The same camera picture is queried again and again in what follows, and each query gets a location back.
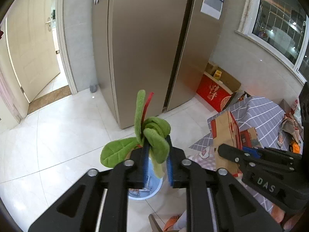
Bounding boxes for red cardboard box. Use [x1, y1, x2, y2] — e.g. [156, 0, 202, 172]
[196, 61, 241, 112]

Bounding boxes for person's right hand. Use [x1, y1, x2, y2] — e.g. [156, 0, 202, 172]
[271, 205, 304, 231]

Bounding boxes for wooden chair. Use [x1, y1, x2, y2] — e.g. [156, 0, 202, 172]
[148, 213, 165, 232]

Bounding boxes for crumpled wrappers on table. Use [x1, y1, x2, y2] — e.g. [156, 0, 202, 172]
[277, 98, 303, 154]

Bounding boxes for light blue trash bin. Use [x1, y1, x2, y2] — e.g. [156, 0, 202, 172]
[128, 158, 165, 200]

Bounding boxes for brown red cardboard carton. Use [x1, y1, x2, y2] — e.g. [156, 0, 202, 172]
[211, 111, 261, 177]

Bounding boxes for orange slipper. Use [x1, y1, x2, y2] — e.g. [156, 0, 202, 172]
[163, 215, 180, 231]

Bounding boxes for grey floor object by fridge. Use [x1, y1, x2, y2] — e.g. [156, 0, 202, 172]
[90, 85, 97, 93]

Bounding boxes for grey checked tablecloth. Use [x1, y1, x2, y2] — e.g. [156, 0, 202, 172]
[226, 96, 292, 151]

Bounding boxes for yellow small box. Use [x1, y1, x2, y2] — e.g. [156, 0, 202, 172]
[213, 69, 222, 81]

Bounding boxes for pink checked tablecloth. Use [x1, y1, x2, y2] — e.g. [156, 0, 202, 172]
[188, 147, 275, 214]

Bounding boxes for green plush leaf toy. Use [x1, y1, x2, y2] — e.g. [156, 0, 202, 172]
[100, 90, 171, 179]

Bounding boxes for gold double-door refrigerator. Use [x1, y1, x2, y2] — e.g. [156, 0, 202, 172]
[92, 0, 224, 129]

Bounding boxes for cream interior door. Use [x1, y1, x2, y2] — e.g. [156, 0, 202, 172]
[6, 0, 60, 102]

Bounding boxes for white framed window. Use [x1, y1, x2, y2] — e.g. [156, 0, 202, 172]
[236, 0, 308, 83]

